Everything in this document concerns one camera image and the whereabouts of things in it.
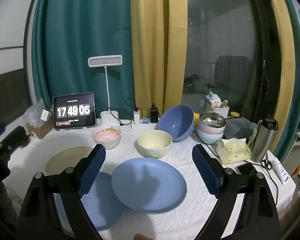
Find narrow teal curtain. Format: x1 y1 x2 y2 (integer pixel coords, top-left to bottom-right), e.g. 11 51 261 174
277 0 300 153

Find blue plate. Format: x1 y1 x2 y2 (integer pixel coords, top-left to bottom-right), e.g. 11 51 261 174
55 171 127 232
111 157 187 215

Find steel thermos bottle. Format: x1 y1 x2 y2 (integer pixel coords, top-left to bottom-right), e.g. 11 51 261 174
250 115 279 163

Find large blue bowl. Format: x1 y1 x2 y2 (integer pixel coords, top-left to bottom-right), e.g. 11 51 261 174
157 104 195 142

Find cream bowl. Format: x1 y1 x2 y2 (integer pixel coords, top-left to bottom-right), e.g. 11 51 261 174
137 129 173 160

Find grey cloth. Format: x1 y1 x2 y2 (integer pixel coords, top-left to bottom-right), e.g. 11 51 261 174
224 119 258 140

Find wide teal curtain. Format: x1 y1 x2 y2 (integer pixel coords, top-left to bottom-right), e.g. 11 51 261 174
31 0 135 117

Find white desk lamp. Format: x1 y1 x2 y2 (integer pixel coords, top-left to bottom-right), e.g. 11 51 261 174
88 55 122 127

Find white storage basket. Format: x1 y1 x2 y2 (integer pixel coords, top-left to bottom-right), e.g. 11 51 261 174
206 104 230 118

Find black scissors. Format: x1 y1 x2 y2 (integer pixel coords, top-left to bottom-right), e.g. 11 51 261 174
261 152 274 169

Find black window frame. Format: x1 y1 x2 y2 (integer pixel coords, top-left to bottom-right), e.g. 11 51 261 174
247 0 285 130

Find white power strip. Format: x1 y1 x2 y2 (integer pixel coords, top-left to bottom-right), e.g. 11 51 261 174
132 117 157 130

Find black charger cable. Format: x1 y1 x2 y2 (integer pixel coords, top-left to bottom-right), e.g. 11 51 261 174
126 98 138 111

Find cardboard box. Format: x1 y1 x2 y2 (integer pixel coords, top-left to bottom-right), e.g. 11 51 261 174
26 122 54 140

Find white cream tube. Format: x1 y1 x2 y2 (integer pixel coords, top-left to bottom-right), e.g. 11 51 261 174
272 154 290 185

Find black charger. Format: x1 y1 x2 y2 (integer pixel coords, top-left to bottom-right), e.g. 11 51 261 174
150 107 161 123

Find blue white snack packet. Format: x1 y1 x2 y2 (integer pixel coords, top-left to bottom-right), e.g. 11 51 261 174
206 89 222 108

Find tablet showing clock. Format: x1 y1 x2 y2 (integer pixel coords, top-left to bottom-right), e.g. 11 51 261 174
52 92 98 130

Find black lamp cable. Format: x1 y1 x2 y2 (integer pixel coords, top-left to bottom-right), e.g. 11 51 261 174
107 109 133 126

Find narrow yellow curtain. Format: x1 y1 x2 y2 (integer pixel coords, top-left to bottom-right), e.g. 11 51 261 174
262 0 300 140

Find light blue bowl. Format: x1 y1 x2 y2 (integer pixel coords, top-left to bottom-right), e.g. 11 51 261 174
197 129 225 145

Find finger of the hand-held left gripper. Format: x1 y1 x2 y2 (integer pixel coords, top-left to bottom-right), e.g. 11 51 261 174
0 126 30 155

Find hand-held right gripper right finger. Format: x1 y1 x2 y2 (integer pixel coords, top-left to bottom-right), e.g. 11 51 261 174
192 144 282 240

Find black phone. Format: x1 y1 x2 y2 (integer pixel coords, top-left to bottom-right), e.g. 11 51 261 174
236 162 258 178

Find beige plate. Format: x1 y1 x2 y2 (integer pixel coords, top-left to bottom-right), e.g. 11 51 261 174
45 146 97 175

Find small white box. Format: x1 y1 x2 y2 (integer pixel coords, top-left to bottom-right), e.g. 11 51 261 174
39 109 52 122

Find yellow cloth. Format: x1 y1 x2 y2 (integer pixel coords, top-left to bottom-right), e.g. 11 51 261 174
216 138 252 165

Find clear plastic bag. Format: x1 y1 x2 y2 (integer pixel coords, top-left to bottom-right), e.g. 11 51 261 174
25 99 53 128

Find pink strawberry print bowl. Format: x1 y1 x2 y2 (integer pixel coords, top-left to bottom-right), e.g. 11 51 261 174
91 125 122 150

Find wide yellow curtain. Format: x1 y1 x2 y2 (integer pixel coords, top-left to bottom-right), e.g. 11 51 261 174
130 0 188 120

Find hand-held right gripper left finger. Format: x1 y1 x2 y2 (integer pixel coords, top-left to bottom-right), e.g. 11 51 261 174
18 144 107 240

